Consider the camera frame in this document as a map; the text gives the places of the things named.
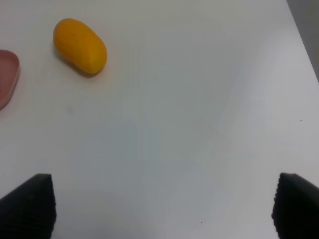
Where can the pink square plate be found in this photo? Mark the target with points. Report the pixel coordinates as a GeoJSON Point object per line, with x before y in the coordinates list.
{"type": "Point", "coordinates": [9, 75]}

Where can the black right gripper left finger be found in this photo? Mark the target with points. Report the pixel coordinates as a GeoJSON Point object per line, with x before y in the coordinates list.
{"type": "Point", "coordinates": [29, 211]}

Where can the yellow mango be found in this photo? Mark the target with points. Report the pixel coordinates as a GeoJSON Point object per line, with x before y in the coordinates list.
{"type": "Point", "coordinates": [79, 45]}

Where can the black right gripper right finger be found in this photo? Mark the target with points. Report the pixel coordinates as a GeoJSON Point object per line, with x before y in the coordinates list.
{"type": "Point", "coordinates": [295, 211]}

